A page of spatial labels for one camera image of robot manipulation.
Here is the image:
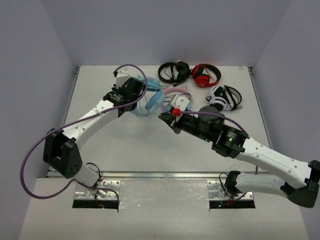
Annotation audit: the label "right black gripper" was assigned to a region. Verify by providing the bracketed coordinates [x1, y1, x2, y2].
[159, 110, 213, 143]

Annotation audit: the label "light blue headphones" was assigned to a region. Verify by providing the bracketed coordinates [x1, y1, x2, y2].
[131, 76, 165, 117]

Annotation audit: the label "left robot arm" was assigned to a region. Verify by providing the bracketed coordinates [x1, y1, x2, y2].
[43, 77, 145, 187]

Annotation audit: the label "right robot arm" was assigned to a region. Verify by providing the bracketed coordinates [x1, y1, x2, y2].
[159, 107, 320, 208]

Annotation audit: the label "pink cat ear headphones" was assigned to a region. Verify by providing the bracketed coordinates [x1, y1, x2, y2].
[162, 85, 194, 112]

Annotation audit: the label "red headphones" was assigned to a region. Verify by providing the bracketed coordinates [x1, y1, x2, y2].
[191, 63, 222, 88]

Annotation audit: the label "white black striped headphones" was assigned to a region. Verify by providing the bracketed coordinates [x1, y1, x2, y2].
[205, 85, 243, 111]

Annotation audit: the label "black headset with microphone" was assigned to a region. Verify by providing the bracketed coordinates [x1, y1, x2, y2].
[157, 60, 191, 87]

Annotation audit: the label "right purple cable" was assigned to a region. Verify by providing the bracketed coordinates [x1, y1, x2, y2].
[178, 109, 260, 205]

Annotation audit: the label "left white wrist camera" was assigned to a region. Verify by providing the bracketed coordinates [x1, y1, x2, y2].
[113, 67, 130, 88]

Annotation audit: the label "aluminium table rail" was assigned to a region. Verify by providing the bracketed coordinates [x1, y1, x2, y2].
[47, 170, 273, 180]

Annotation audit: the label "right metal mounting bracket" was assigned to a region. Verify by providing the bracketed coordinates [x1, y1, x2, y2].
[207, 178, 254, 201]

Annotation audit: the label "metal mounting bracket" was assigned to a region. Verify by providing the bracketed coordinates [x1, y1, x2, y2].
[74, 180, 120, 201]
[207, 178, 254, 201]

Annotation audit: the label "left metal mounting bracket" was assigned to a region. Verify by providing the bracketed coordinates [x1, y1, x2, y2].
[74, 180, 120, 201]

